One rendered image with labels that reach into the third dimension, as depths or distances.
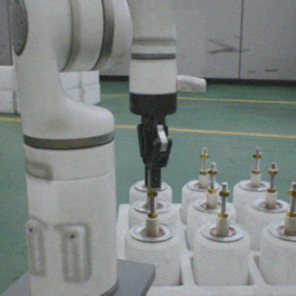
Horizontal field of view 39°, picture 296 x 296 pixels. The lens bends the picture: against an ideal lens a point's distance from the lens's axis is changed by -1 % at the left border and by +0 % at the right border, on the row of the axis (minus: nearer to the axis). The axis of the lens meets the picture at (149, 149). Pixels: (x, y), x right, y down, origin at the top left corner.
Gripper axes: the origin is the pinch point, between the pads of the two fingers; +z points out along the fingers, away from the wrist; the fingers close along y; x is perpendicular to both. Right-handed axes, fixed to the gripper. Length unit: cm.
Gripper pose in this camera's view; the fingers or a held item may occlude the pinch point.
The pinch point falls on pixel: (152, 177)
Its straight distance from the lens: 69.3
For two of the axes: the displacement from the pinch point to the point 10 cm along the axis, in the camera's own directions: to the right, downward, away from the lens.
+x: 9.7, -0.6, 2.5
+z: 0.0, 9.7, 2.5
